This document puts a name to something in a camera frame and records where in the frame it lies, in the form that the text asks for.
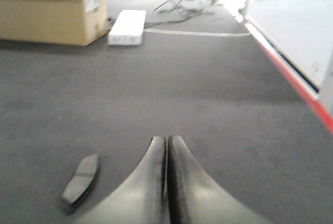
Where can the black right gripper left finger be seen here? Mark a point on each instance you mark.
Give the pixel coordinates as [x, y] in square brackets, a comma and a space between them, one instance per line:
[139, 198]

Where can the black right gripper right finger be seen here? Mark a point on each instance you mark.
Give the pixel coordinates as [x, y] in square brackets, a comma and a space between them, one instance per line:
[194, 197]

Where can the black conveyor belt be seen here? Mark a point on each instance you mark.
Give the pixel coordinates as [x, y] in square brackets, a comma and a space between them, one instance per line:
[205, 79]

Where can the long white box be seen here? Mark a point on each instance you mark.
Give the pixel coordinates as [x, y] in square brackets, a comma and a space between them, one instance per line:
[128, 28]

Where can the cardboard box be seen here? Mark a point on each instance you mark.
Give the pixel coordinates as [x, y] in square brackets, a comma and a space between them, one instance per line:
[68, 22]

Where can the red conveyor frame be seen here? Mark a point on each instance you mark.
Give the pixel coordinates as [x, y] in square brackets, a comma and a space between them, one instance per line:
[298, 83]

